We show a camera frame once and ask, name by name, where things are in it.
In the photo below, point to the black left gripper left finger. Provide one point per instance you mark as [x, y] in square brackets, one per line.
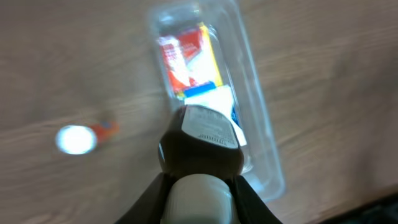
[149, 207]

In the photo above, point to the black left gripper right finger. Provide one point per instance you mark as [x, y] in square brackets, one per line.
[249, 206]

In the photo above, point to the dark syrup bottle white cap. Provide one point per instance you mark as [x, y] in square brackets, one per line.
[200, 149]

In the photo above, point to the orange tablet tube white cap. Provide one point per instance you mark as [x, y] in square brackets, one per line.
[79, 139]

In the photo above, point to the white blue medicine box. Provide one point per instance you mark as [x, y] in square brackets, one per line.
[222, 100]

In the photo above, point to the blue yellow VapoDrops box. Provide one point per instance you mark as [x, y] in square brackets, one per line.
[200, 70]

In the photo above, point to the red white medicine box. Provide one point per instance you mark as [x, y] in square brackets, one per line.
[169, 47]

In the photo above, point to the clear plastic container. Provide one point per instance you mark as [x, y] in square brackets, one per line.
[233, 55]

